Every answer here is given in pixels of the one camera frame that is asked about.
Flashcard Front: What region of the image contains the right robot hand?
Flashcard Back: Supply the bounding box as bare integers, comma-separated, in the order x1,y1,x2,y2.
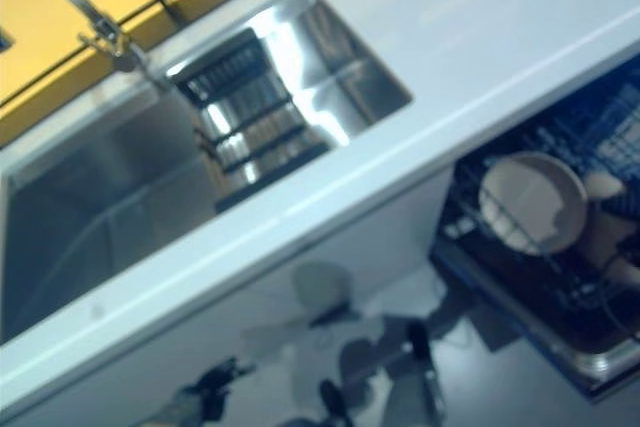
584,170,640,268

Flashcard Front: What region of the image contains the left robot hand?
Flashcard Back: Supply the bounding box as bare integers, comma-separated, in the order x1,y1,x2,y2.
194,355,257,423

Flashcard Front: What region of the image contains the black sink dish rack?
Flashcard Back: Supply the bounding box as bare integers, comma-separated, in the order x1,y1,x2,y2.
167,29,337,213

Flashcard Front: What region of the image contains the chrome kitchen faucet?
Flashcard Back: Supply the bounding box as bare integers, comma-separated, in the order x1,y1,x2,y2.
0,0,151,79

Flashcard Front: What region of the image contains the beige round plate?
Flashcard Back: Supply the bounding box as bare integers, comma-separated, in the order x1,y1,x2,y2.
478,150,590,255

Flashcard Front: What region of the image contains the wire dishwasher rack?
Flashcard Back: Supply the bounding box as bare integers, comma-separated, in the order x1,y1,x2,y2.
442,81,640,343

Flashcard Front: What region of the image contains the narrow white cabinet door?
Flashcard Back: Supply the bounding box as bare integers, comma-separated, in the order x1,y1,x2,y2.
234,166,456,348

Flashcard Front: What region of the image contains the wide white cabinet door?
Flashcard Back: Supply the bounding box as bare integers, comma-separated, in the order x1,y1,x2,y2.
0,256,261,427

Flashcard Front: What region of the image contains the stainless steel sink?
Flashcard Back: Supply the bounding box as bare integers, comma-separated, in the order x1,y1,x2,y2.
0,0,416,346

